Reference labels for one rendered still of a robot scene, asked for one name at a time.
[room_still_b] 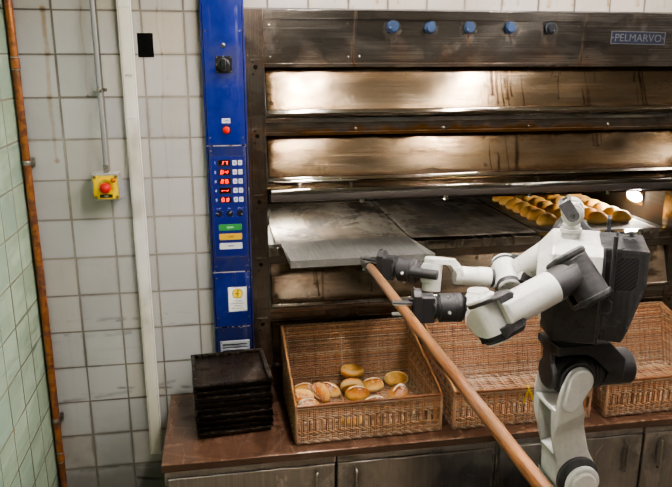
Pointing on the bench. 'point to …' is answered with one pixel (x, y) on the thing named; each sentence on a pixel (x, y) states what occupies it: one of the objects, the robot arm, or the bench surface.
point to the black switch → (223, 64)
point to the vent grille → (234, 345)
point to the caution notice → (237, 297)
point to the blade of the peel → (349, 251)
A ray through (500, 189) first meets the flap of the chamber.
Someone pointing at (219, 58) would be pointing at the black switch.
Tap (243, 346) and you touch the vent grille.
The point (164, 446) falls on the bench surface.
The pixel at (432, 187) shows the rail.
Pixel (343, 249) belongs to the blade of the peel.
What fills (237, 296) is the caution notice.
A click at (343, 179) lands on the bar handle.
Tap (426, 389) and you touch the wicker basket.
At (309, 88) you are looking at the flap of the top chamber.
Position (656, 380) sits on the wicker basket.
